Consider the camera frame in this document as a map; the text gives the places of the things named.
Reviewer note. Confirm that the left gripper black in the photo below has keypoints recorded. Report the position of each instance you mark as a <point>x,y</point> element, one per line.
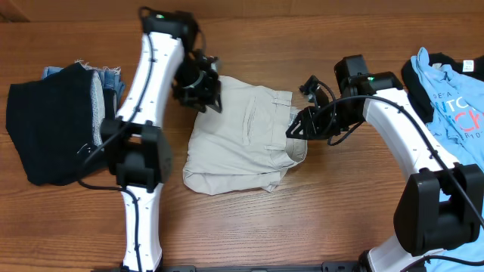
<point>211,89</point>

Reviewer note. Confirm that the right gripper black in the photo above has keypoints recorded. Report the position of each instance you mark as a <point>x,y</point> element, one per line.
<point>313,121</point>

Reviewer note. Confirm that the beige khaki shorts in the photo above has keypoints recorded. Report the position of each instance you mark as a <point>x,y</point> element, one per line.
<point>245,145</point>

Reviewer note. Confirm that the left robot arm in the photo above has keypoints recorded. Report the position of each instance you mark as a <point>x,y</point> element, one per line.
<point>138,153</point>

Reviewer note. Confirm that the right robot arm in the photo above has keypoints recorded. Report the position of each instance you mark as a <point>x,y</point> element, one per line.
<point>441,205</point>

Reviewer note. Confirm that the blue denim shorts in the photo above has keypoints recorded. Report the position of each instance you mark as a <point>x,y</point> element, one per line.
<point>110,78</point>

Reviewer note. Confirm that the black garment right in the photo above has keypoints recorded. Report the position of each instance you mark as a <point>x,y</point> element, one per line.
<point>416,92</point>

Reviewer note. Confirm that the light blue t-shirt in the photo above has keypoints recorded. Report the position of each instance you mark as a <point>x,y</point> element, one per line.
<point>457,101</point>

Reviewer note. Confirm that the black folded garment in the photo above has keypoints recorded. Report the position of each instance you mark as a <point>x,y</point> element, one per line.
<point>54,123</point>

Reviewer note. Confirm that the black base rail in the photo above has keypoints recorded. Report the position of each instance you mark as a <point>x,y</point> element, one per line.
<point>257,268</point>

